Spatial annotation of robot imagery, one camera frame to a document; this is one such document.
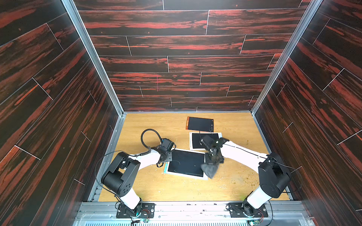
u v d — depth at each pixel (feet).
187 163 2.98
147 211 2.37
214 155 2.09
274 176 1.47
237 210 2.42
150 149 2.17
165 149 2.42
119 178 1.49
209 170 2.70
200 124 3.67
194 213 2.43
